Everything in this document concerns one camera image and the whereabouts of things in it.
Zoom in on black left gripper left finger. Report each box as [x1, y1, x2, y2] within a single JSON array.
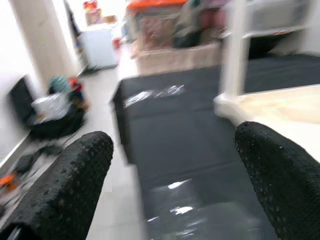
[[0, 130, 115, 240]]

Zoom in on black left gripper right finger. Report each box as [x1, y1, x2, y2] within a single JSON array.
[[233, 121, 320, 240]]

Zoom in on white plastic table leg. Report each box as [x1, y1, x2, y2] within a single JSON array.
[[221, 0, 248, 101]]

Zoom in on black router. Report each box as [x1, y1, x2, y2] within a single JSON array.
[[36, 144, 63, 158]]

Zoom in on black power adapter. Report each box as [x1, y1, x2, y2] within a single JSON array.
[[16, 154, 36, 174]]

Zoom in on orange black battery charger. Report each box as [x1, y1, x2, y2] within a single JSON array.
[[0, 174, 16, 189]]

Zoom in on white plastic table top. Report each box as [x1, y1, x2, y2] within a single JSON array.
[[213, 84, 320, 131]]

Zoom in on clear plastic bag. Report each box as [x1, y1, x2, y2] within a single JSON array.
[[31, 93, 71, 121]]

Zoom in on black flat bag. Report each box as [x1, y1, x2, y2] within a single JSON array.
[[5, 75, 34, 129]]

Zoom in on red cloth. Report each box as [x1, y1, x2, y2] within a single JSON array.
[[68, 77, 85, 94]]

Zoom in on teal cloth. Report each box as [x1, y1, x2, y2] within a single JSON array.
[[48, 75, 71, 95]]

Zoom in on black stand base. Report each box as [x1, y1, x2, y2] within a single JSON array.
[[79, 65, 99, 76]]

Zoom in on black tablecloth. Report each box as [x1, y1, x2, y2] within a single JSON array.
[[109, 52, 320, 240]]

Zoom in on clear tape strip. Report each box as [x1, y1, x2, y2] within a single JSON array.
[[123, 84, 186, 108]]

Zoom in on large black round bowl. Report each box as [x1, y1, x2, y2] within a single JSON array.
[[246, 36, 305, 60]]

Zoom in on white appliance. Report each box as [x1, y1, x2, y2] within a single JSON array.
[[80, 28, 119, 70]]

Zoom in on hanging dark clothes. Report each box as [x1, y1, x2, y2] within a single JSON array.
[[67, 6, 83, 52]]

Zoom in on beige woven mat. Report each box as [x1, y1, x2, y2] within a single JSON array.
[[135, 40, 224, 75]]

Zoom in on clear plastic storage box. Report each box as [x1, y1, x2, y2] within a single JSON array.
[[245, 0, 308, 33]]

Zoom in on red patterned box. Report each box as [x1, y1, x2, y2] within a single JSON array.
[[139, 13, 174, 51]]

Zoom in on orange rimmed large container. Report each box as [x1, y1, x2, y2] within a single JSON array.
[[125, 0, 188, 14]]

